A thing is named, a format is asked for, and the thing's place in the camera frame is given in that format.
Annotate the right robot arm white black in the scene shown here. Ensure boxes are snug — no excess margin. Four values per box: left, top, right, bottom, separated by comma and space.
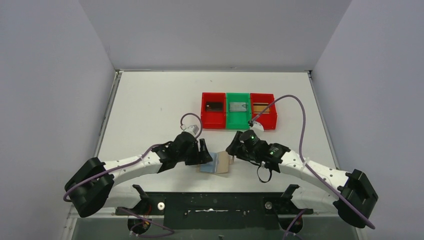
225, 130, 379, 229

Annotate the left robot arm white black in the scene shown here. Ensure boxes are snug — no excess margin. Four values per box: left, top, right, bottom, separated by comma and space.
63, 131, 213, 218

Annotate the gold credit card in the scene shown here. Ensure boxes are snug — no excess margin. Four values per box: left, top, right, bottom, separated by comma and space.
252, 102, 271, 114

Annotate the silver credit card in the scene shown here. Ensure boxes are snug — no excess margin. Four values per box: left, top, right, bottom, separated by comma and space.
229, 102, 248, 113

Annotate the black credit card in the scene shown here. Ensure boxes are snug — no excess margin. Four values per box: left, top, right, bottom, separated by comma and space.
204, 101, 224, 112

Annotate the green plastic bin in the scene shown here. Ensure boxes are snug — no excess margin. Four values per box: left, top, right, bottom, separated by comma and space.
226, 92, 252, 130

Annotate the right red plastic bin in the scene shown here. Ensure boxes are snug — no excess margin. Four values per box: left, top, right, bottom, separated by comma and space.
250, 93, 278, 131

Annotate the red plastic bin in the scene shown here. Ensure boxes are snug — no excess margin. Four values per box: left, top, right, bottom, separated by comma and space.
250, 93, 278, 131
200, 92, 227, 130

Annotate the left red plastic bin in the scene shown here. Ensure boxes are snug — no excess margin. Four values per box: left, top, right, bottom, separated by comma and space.
200, 92, 227, 130

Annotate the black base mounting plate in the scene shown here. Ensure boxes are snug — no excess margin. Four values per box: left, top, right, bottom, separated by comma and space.
129, 184, 301, 230

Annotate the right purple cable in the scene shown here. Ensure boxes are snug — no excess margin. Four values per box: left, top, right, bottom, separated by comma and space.
248, 94, 376, 240

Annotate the purple cable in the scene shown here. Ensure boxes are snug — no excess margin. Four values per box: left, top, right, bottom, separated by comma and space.
62, 113, 204, 239
248, 94, 376, 240

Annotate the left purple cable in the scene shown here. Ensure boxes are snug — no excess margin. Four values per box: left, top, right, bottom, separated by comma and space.
62, 113, 204, 239

